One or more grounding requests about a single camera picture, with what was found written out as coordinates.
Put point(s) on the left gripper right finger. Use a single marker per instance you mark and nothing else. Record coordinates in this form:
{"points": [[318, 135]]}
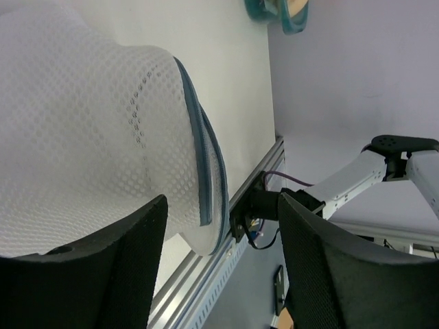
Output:
{"points": [[339, 280]]}

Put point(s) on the teal plastic basket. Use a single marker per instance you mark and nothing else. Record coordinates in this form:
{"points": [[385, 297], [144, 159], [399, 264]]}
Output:
{"points": [[276, 11]]}

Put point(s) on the beige peach bra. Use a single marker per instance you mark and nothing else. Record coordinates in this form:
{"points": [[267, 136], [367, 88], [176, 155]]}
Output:
{"points": [[295, 6]]}

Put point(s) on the white slotted cable duct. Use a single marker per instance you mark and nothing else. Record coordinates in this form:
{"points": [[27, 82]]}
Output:
{"points": [[210, 284]]}

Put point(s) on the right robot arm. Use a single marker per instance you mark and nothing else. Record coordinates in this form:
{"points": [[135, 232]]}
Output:
{"points": [[387, 158]]}

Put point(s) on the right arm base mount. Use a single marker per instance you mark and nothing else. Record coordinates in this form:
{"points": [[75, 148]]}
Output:
{"points": [[256, 202]]}

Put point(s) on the blue-trimmed white mesh laundry bag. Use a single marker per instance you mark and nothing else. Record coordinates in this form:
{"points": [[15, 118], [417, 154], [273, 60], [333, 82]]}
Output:
{"points": [[92, 130]]}

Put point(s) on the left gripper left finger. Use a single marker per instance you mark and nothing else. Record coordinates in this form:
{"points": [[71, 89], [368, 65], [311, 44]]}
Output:
{"points": [[104, 280]]}

